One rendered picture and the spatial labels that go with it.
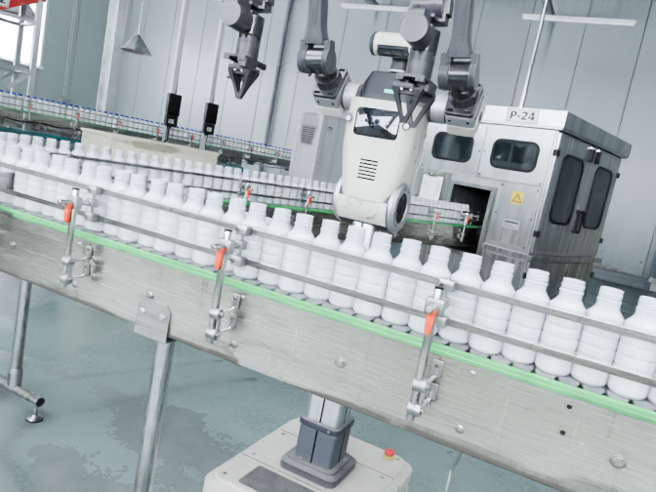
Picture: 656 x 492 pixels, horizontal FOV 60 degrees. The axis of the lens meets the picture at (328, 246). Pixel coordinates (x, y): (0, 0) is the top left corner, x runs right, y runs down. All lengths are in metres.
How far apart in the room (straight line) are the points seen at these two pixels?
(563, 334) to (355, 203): 0.91
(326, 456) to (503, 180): 3.31
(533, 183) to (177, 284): 3.72
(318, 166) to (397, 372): 6.23
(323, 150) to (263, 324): 6.12
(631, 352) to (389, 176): 0.93
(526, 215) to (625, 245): 8.45
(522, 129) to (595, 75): 8.61
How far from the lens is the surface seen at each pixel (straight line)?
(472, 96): 1.73
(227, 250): 1.17
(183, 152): 5.49
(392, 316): 1.11
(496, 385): 1.06
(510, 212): 4.78
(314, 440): 1.98
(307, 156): 7.28
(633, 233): 13.07
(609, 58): 13.46
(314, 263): 1.16
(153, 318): 1.39
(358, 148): 1.77
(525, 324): 1.05
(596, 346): 1.05
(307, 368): 1.18
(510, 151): 4.84
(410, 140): 1.74
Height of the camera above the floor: 1.28
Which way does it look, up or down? 8 degrees down
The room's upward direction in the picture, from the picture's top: 11 degrees clockwise
